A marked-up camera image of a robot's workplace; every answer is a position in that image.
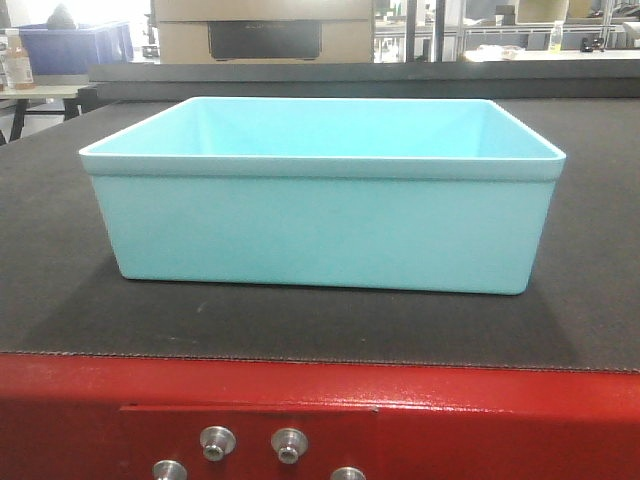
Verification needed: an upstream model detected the light blue plastic bin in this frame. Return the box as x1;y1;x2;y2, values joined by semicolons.
80;97;566;295

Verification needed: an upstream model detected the dark grey conveyor belt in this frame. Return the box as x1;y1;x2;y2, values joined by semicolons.
1;99;639;372

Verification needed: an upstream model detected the grey conveyor end plate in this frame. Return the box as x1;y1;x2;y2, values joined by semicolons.
89;57;639;102

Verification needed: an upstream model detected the silver bolt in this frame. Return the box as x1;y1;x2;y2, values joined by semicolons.
330;466;366;480
152;459;188;480
200;426;236;462
271;427;309;465

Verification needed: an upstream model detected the silver bolt lower right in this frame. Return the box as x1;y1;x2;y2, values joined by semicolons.
330;466;366;480

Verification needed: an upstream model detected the silver bolt lower left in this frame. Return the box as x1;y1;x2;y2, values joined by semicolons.
152;459;188;480

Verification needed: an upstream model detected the white side table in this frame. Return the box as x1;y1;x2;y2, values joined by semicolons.
1;85;85;145

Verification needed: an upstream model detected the yellow liquid bottle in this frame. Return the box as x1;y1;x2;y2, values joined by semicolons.
547;20;564;54

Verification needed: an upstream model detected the blue crate on table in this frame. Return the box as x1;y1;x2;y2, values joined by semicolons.
19;21;134;76

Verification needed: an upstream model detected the clear plastic bottle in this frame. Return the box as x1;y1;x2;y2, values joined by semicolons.
3;28;35;90

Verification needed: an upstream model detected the cardboard box with handle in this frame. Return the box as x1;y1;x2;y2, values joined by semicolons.
153;0;374;64

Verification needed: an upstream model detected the red conveyor frame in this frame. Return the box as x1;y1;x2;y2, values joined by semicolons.
1;354;639;479

